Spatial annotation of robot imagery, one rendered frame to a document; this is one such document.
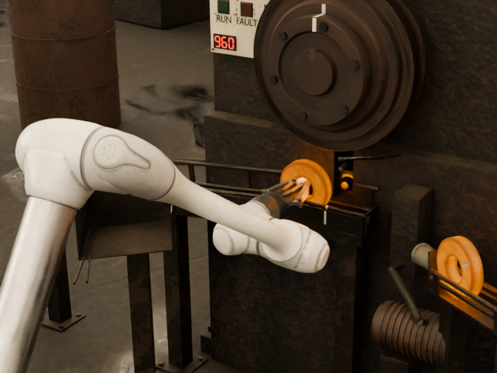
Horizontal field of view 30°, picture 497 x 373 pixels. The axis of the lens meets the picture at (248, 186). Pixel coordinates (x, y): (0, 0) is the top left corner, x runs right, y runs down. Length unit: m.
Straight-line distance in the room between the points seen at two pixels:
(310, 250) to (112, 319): 1.39
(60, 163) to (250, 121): 0.98
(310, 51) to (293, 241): 0.48
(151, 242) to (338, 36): 0.80
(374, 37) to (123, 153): 0.80
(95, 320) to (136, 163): 1.71
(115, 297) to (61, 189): 1.74
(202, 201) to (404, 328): 0.67
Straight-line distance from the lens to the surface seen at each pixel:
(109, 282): 3.73
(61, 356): 3.29
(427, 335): 2.40
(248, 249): 2.31
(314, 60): 2.34
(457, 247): 2.26
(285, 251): 2.21
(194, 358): 3.20
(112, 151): 1.80
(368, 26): 2.33
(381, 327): 2.44
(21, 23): 5.21
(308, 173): 2.57
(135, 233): 2.70
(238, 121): 2.76
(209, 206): 2.07
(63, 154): 1.90
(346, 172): 2.66
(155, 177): 1.86
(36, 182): 1.92
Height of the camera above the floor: 1.75
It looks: 22 degrees down
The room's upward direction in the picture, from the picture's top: 1 degrees counter-clockwise
